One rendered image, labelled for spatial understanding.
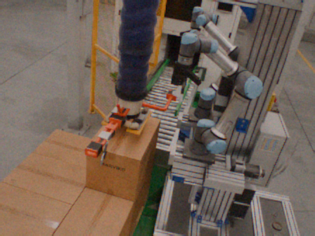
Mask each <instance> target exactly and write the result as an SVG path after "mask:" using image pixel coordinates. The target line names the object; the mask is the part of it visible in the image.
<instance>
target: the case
mask: <svg viewBox="0 0 315 236"><path fill-rule="evenodd" d="M160 122H161V119H158V118H154V117H150V118H149V119H148V122H146V125H145V126H144V128H143V130H142V131H141V133H140V135H137V134H135V133H130V132H127V131H126V130H127V129H128V127H127V126H123V127H121V129H120V128H117V130H116V131H115V135H114V136H113V138H111V140H110V141H109V143H108V146H107V155H106V157H105V159H103V163H102V166H101V157H102V155H103V151H102V152H101V153H100V155H99V156H98V157H97V159H96V158H94V157H89V156H87V155H86V187H87V188H92V189H94V190H99V191H101V192H106V193H108V194H110V195H115V196H117V197H122V198H125V199H129V200H131V201H135V199H136V197H137V195H138V193H139V190H140V189H141V185H142V184H143V181H144V179H145V178H146V174H147V173H148V170H149V168H150V165H151V164H152V160H153V159H154V157H155V151H156V147H157V141H158V135H159V128H160ZM104 130H105V126H104V125H103V126H102V127H101V128H100V129H99V131H98V132H97V133H96V135H95V136H94V137H93V138H92V139H91V140H94V141H96V139H97V138H98V135H99V134H100V133H101V131H104ZM91 140H90V142H91ZM90 142H89V143H88V145H89V144H90ZM88 145H87V146H86V147H88ZM104 148H105V146H103V150H104Z"/></svg>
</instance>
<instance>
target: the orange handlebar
mask: <svg viewBox="0 0 315 236"><path fill-rule="evenodd" d="M171 101H172V96H170V97H169V100H168V101H167V104H166V105H165V107H158V106H156V105H150V104H148V103H142V106H144V107H149V108H152V109H157V110H161V111H163V112H164V111H167V108H168V107H169V104H170V103H171ZM129 111H130V109H129V108H128V109H126V111H125V112H124V115H127V114H128V112H129ZM119 125H120V123H119V122H117V123H116V124H115V125H114V124H113V121H111V122H110V123H109V124H107V126H105V130H104V131H106V132H109V133H112V132H113V131H114V130H117V127H118V126H119ZM106 142H107V140H103V142H102V144H103V146H104V145H105V144H106ZM87 154H88V155H89V156H90V157H95V156H96V153H95V152H89V151H88V152H87Z"/></svg>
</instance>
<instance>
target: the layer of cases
mask: <svg viewBox="0 0 315 236"><path fill-rule="evenodd" d="M90 140H91V139H90V138H87V137H83V136H80V135H75V134H73V133H68V132H65V131H61V130H58V129H56V130H55V131H54V132H53V133H52V134H51V135H50V136H49V137H48V138H47V139H46V140H45V141H44V142H43V143H42V144H41V145H39V146H38V147H37V148H36V149H35V150H34V151H33V152H32V153H30V155H29V156H28V157H27V158H26V159H24V160H23V161H22V162H21V163H20V165H18V166H17V167H16V168H15V169H14V170H13V171H12V172H11V173H9V174H8V175H7V177H5V179H3V180H2V181H1V182H0V236H129V235H130V233H131V229H132V228H133V227H134V224H135V221H136V218H137V217H138V214H139V212H140V209H141V207H142V204H143V202H144V199H145V197H146V194H147V193H148V189H149V187H150V179H151V175H152V172H153V163H154V159H155V158H154V159H153V160H152V164H151V165H150V168H149V170H148V173H147V174H146V178H145V179H144V181H143V184H142V185H141V189H140V190H139V193H138V195H137V197H136V199H135V201H131V200H129V199H125V198H122V197H117V196H115V195H110V194H108V193H106V192H101V191H99V190H94V189H92V188H87V187H86V155H85V148H86V146H87V145H88V143H89V142H90Z"/></svg>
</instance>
